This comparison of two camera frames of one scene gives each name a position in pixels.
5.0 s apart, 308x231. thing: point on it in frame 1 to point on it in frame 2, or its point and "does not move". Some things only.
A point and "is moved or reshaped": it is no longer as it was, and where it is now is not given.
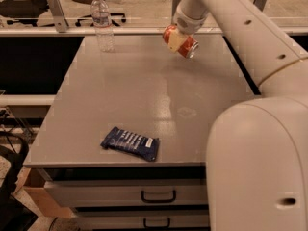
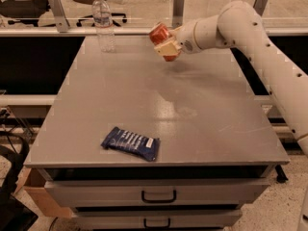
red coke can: [184, 44] is moved or reshaped
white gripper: [187, 24] to [185, 38]
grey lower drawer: [144, 218] does not move
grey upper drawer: [131, 192] does not move
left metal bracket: [60, 19] does not move
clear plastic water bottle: [102, 22] does not move
